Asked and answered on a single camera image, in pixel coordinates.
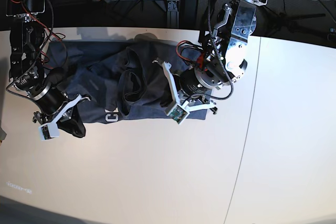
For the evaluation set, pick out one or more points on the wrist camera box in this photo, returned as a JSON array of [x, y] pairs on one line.
[[48, 131], [177, 112]]

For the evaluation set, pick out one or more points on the aluminium table leg profile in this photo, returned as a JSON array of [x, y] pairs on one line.
[[173, 14]]

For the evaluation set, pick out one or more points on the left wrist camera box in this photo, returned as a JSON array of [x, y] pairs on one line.
[[177, 112]]

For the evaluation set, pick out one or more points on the black power adapter brick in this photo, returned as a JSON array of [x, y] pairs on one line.
[[188, 14]]

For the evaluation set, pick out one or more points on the blue grey T-shirt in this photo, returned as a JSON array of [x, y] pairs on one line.
[[122, 78]]

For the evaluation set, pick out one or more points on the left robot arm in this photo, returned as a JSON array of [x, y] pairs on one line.
[[215, 64]]

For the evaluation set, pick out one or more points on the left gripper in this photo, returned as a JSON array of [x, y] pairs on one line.
[[194, 85]]

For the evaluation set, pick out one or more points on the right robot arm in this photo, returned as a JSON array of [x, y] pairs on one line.
[[30, 77]]

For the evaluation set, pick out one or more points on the black tripod stand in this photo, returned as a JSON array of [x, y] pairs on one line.
[[275, 22]]

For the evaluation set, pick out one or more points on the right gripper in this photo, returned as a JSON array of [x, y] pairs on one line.
[[56, 106]]

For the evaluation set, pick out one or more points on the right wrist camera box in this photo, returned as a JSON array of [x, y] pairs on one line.
[[48, 131]]

